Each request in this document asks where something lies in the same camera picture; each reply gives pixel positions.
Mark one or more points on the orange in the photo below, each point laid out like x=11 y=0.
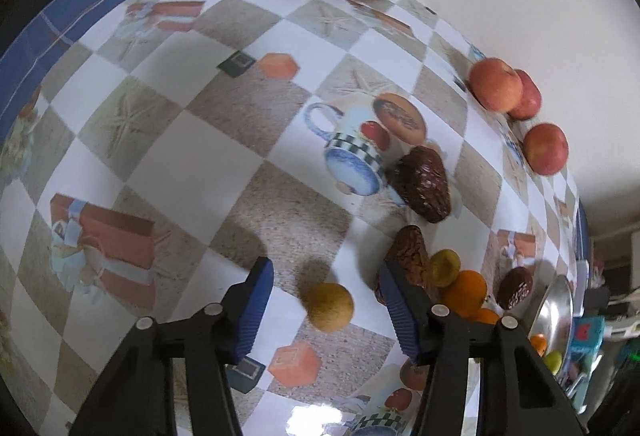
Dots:
x=465 y=293
x=486 y=316

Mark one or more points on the brown chocolate pastry upper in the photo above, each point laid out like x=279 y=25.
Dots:
x=421 y=183

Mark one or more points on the small orange fruit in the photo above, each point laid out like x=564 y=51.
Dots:
x=539 y=345

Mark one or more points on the red apple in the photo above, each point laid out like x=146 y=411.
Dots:
x=546 y=149
x=531 y=98

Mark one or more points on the red apple right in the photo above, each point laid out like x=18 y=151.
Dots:
x=546 y=149

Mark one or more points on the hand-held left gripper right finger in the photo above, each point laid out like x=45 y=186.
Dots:
x=400 y=311

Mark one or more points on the red apple behind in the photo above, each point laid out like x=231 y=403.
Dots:
x=531 y=98

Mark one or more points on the small brown chocolate pastry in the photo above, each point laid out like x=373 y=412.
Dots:
x=515 y=288

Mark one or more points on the round yellow-brown fruit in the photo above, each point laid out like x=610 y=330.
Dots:
x=444 y=267
x=327 y=307

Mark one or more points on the red peach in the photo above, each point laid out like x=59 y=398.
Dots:
x=495 y=84

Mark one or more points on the metal bowl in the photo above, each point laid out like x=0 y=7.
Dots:
x=552 y=311

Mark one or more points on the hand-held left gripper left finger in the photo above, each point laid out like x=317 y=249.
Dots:
x=255 y=301

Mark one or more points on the brown chocolate pastry middle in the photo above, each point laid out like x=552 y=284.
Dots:
x=407 y=251

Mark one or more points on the green fruit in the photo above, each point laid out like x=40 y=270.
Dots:
x=552 y=362

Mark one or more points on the blue box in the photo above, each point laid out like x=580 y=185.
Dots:
x=587 y=333

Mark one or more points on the checked printed tablecloth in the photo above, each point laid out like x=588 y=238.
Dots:
x=165 y=135

